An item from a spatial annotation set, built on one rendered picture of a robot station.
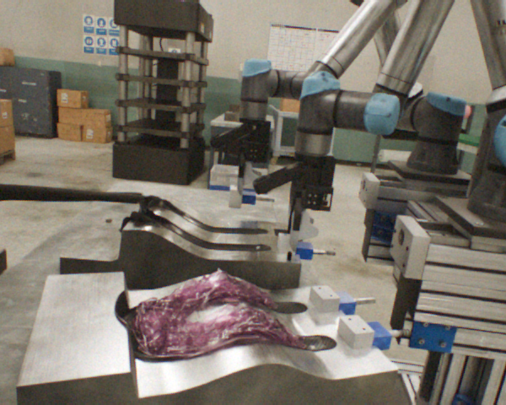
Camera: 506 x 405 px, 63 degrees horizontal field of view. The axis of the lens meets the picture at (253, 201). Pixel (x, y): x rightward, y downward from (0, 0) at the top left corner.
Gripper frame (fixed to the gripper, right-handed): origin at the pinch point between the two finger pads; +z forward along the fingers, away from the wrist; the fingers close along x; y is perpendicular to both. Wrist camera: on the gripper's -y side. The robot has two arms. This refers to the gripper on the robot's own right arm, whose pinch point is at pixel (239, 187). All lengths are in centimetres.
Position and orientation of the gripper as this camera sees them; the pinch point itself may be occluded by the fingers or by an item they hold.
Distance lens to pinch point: 119.6
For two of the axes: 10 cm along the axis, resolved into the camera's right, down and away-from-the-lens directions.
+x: -0.2, -2.8, 9.6
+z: -0.9, 9.6, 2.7
